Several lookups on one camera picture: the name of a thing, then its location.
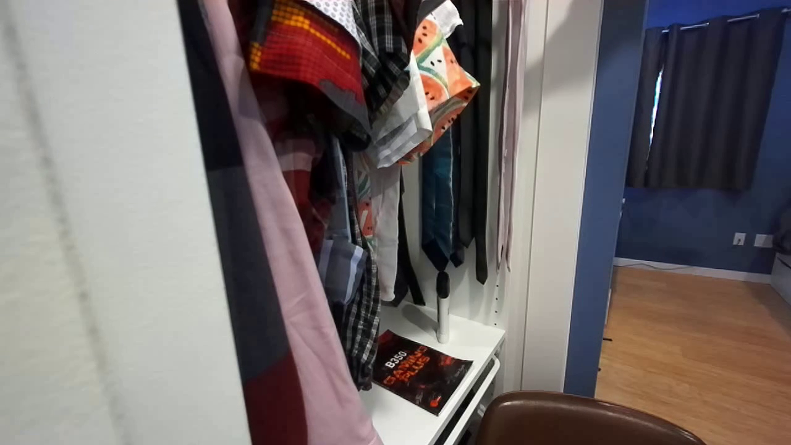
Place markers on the dark hanging trousers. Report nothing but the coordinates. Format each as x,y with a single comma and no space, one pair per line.
454,202

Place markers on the white drawer unit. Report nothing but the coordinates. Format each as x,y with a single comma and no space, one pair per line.
407,424

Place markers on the watermelon print shirt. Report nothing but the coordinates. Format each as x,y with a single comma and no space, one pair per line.
447,83

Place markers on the red and black book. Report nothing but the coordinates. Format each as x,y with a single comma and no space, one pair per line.
416,371

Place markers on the pink hanging garment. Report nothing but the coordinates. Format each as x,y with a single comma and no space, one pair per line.
332,407

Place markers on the red plaid shirt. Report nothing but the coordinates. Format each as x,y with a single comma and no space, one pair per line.
299,42

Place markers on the black white plaid shirt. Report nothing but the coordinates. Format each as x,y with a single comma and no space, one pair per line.
388,32

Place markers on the white closet door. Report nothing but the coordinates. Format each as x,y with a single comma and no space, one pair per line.
113,306

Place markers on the dark window curtain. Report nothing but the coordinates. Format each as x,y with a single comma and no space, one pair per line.
704,103

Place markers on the white wall outlet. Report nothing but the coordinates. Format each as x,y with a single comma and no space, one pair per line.
741,239

